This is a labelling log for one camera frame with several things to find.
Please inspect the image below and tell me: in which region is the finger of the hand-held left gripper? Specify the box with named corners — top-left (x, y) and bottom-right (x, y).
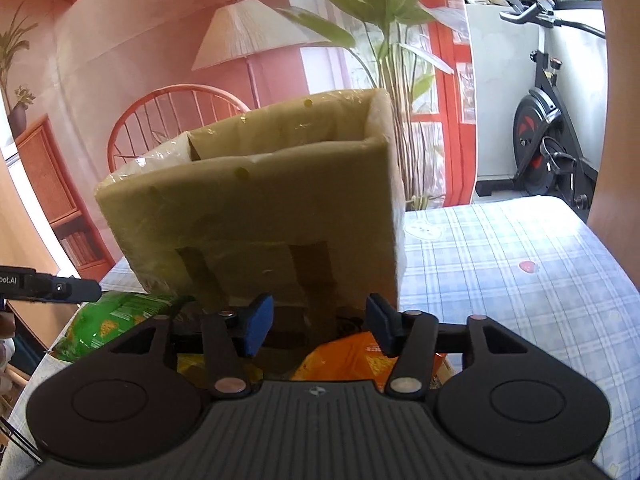
top-left (27, 274), bottom-right (101, 305)

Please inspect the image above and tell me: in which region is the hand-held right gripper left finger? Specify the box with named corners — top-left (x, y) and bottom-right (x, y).
top-left (107, 294), bottom-right (275, 401)

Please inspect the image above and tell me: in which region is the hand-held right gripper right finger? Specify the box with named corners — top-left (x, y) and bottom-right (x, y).
top-left (365, 294), bottom-right (538, 402)

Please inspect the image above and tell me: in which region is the orange snack bag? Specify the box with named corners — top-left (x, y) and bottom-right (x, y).
top-left (292, 330), bottom-right (448, 395)

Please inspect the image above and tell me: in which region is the green snack bag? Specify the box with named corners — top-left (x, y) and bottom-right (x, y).
top-left (50, 290), bottom-right (196, 363)

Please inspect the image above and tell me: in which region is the yellow snack bag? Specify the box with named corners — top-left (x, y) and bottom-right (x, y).
top-left (177, 352), bottom-right (264, 392)

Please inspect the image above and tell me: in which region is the cardboard box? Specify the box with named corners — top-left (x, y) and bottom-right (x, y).
top-left (95, 88), bottom-right (407, 322)

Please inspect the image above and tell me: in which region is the black exercise bike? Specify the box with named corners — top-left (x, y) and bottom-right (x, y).
top-left (475, 0), bottom-right (608, 223)

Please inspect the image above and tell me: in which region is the printed backdrop cloth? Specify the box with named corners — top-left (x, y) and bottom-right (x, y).
top-left (0, 0), bottom-right (481, 283)

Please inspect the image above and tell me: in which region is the brown wooden panel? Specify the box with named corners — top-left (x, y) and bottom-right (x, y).
top-left (586, 0), bottom-right (640, 291)

